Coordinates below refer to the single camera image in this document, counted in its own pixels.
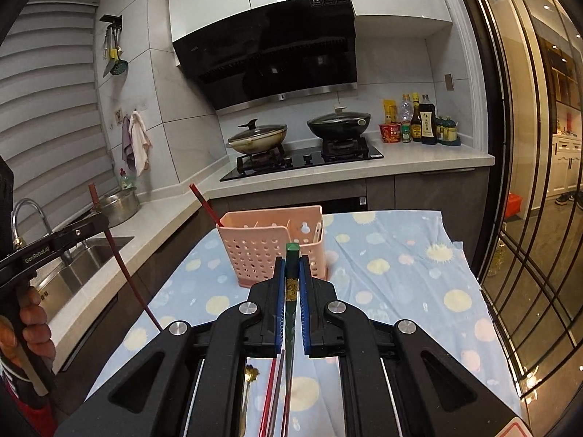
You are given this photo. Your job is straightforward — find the clear plastic bottle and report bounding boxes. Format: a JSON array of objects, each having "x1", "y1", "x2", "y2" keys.
[{"x1": 401, "y1": 94, "x2": 414, "y2": 144}]

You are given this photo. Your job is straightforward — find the green chopstick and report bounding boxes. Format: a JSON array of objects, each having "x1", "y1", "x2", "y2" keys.
[{"x1": 280, "y1": 242, "x2": 301, "y2": 437}]

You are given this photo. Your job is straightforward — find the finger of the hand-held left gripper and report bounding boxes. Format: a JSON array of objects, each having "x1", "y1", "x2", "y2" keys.
[{"x1": 52, "y1": 215, "x2": 111, "y2": 249}]

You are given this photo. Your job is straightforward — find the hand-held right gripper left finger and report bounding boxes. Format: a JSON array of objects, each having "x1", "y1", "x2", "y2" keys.
[{"x1": 55, "y1": 255, "x2": 287, "y2": 437}]

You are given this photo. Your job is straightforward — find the small green lid jar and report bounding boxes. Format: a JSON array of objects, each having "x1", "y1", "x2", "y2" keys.
[{"x1": 436, "y1": 116, "x2": 461, "y2": 146}]

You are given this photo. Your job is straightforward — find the dark red chopstick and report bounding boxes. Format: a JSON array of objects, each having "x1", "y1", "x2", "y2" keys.
[{"x1": 88, "y1": 183, "x2": 164, "y2": 332}]

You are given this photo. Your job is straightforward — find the black range hood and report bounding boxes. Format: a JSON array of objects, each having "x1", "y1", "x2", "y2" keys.
[{"x1": 172, "y1": 0, "x2": 358, "y2": 112}]

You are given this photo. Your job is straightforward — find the white hanging towel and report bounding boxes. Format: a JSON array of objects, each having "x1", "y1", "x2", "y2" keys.
[{"x1": 129, "y1": 110, "x2": 153, "y2": 178}]

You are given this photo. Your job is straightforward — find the chopsticks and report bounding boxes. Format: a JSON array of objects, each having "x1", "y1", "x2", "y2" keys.
[{"x1": 266, "y1": 350, "x2": 286, "y2": 437}]

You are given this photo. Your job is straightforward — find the glass sliding door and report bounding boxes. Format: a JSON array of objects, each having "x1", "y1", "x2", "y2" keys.
[{"x1": 455, "y1": 0, "x2": 583, "y2": 420}]

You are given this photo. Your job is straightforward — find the chrome faucet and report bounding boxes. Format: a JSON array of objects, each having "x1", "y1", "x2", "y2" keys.
[{"x1": 11, "y1": 198, "x2": 74, "y2": 265}]

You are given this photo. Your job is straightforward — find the black wok with lid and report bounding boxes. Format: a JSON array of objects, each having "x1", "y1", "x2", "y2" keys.
[{"x1": 306, "y1": 107, "x2": 369, "y2": 141}]

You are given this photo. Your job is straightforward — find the steel sink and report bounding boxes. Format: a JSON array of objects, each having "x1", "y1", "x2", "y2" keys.
[{"x1": 32, "y1": 236, "x2": 136, "y2": 324}]

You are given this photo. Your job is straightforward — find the yellow cap sauce bottle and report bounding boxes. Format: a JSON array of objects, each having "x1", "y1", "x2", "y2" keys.
[{"x1": 411, "y1": 92, "x2": 424, "y2": 142}]

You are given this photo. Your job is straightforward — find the white window blind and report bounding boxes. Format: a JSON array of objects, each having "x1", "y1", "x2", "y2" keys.
[{"x1": 0, "y1": 0, "x2": 120, "y2": 201}]

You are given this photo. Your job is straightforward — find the person's left hand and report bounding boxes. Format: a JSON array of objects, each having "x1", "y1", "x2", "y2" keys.
[{"x1": 0, "y1": 286, "x2": 56, "y2": 369}]

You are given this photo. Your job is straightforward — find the purple hanging cloth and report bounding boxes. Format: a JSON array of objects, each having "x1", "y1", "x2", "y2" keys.
[{"x1": 121, "y1": 116, "x2": 136, "y2": 170}]

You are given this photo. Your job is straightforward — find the pink perforated utensil holder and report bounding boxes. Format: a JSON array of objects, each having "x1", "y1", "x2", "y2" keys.
[{"x1": 215, "y1": 205, "x2": 331, "y2": 290}]

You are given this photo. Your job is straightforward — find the white sideboard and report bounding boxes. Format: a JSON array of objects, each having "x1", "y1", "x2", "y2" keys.
[{"x1": 550, "y1": 134, "x2": 583, "y2": 198}]

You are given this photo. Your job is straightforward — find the black gas stove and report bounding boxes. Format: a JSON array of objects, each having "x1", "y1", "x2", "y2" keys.
[{"x1": 219, "y1": 139, "x2": 384, "y2": 183}]

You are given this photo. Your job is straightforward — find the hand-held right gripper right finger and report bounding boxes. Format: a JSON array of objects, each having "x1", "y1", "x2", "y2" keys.
[{"x1": 297, "y1": 256, "x2": 535, "y2": 437}]

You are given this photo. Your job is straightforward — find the gold flower spoon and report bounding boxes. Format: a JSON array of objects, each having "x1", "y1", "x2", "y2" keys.
[{"x1": 241, "y1": 364, "x2": 261, "y2": 437}]

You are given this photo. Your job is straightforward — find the beige wok with lid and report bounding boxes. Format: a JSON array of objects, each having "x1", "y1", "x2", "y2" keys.
[{"x1": 226, "y1": 118, "x2": 289, "y2": 155}]

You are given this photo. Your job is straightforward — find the grey base cabinet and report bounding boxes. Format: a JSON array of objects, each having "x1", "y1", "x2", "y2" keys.
[{"x1": 207, "y1": 166, "x2": 493, "y2": 219}]

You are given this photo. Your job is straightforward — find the blue planet print tablecloth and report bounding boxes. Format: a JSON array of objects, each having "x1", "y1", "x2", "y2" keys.
[{"x1": 84, "y1": 209, "x2": 522, "y2": 437}]

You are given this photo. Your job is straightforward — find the large dark soy sauce bottle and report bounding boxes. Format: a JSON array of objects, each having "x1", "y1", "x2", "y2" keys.
[{"x1": 420, "y1": 95, "x2": 439, "y2": 145}]

